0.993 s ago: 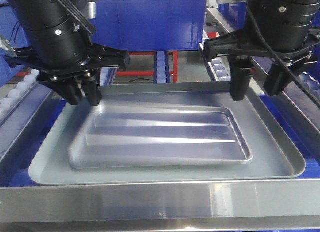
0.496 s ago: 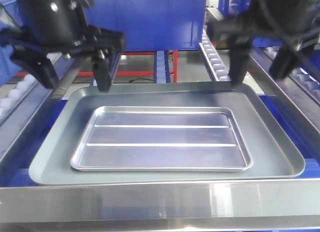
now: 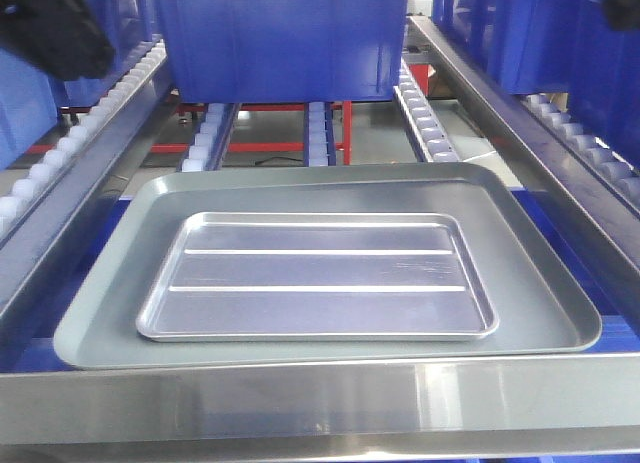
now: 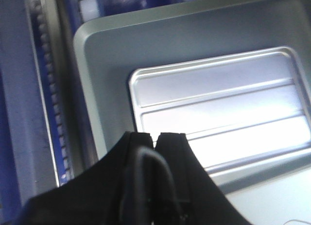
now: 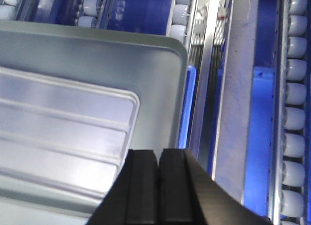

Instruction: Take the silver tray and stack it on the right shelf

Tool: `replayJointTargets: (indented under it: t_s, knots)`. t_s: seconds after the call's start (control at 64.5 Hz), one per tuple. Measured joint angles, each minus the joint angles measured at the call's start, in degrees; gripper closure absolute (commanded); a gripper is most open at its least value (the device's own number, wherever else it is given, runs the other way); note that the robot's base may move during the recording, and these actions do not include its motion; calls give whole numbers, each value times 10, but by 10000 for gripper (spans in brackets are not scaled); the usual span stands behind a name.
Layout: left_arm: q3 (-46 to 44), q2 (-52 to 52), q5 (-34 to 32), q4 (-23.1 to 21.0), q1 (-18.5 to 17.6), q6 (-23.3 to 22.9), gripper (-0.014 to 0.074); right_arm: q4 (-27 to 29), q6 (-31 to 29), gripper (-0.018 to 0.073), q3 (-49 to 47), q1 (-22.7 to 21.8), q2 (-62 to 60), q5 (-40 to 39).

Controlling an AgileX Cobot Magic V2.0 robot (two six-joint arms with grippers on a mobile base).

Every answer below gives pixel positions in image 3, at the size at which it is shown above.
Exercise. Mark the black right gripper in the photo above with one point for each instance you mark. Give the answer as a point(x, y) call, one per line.
point(621, 15)

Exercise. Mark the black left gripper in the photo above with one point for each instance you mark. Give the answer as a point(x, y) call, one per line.
point(59, 37)

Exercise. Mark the silver ribbed metal tray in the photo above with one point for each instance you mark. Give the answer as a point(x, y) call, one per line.
point(259, 276)

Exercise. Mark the large grey plastic tray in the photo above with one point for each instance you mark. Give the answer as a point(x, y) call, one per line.
point(541, 308)

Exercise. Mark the steel front shelf bar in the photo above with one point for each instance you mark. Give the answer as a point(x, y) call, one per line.
point(347, 411)

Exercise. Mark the large blue crate upper left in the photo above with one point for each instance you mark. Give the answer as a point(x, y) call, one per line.
point(31, 99)

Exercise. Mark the blue crate right lane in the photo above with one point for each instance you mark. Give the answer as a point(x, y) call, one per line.
point(555, 46)

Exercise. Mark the blue crate on rollers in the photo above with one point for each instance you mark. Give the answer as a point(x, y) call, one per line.
point(283, 51)

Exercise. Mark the red metal floor frame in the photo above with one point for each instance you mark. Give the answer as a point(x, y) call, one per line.
point(263, 135)

